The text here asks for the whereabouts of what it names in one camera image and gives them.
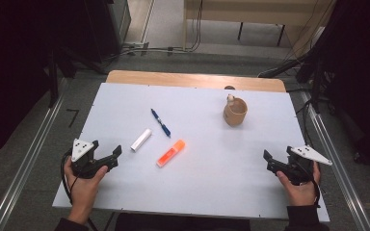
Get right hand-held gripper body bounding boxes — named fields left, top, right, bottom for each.
left=285, top=144, right=333, bottom=187

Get hanging black cables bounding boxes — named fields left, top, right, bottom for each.
left=186, top=0, right=204, bottom=53

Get wooden cup with bear figure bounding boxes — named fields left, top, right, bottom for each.
left=223, top=93, right=249, bottom=128

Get grey floor cables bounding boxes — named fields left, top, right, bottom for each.
left=107, top=43, right=195, bottom=62

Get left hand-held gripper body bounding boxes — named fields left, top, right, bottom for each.
left=69, top=138, right=110, bottom=180

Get dark cabinet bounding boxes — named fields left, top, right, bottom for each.
left=83, top=0, right=132, bottom=64

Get person's lap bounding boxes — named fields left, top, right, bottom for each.
left=114, top=213, right=252, bottom=231

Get person's left hand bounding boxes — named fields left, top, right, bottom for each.
left=63, top=157, right=109, bottom=210

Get light wooden table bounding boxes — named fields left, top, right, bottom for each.
left=105, top=69, right=287, bottom=93

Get person's right hand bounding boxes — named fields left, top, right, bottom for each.
left=276, top=162, right=322, bottom=207

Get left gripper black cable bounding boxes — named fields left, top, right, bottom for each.
left=60, top=148, right=78, bottom=206

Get black curtain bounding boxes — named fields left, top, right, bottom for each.
left=0, top=0, right=90, bottom=166
left=312, top=0, right=370, bottom=172

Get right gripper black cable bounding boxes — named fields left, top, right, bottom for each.
left=297, top=160, right=323, bottom=209

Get blue pen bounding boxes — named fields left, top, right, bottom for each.
left=150, top=108, right=172, bottom=139

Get white cylindrical tube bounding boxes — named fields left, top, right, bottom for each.
left=130, top=128, right=153, bottom=153

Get metal floor rail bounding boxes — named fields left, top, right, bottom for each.
left=301, top=90, right=370, bottom=231
left=0, top=92, right=66, bottom=231

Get orange highlighter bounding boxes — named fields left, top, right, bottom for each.
left=155, top=139, right=187, bottom=168

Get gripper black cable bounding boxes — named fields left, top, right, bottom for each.
left=297, top=160, right=323, bottom=209
left=60, top=148, right=78, bottom=206

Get beige desk with black legs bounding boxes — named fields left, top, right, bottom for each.
left=182, top=0, right=336, bottom=59

